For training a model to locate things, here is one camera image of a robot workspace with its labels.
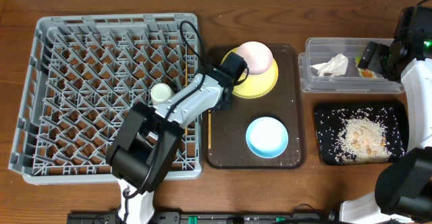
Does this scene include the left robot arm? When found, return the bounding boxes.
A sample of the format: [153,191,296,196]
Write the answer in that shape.
[106,52,249,223]

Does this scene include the cream white cup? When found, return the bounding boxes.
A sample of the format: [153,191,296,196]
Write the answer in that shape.
[150,83,174,105]

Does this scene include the dark brown serving tray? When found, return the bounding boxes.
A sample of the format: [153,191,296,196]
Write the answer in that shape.
[205,44,306,169]

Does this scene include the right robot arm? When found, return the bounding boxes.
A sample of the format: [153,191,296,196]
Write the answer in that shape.
[337,3,431,223]

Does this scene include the grey dishwasher rack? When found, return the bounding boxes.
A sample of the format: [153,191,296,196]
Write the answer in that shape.
[8,13,199,185]

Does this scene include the white tissue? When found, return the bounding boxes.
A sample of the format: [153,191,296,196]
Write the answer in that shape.
[311,53,349,77]

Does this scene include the light blue bowl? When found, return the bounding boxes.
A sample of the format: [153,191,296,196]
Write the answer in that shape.
[245,117,289,159]

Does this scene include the clear plastic bin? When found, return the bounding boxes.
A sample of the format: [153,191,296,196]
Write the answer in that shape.
[298,37,404,94]

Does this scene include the wooden chopstick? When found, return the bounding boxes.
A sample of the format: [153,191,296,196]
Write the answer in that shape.
[184,62,188,139]
[208,111,212,150]

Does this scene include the yellow plate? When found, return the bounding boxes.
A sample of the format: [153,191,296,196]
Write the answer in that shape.
[229,47,279,99]

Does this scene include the rice and food scraps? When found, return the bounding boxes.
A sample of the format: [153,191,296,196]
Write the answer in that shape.
[317,106,405,164]

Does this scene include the black waste tray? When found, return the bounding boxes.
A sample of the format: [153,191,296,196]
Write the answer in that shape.
[313,99,409,166]

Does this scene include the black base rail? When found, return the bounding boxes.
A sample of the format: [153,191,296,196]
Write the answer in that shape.
[66,212,338,224]

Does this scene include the pink bowl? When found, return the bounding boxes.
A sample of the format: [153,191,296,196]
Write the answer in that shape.
[236,41,273,75]

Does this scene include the green yellow snack wrapper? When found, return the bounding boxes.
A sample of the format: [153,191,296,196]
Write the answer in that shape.
[355,57,377,78]

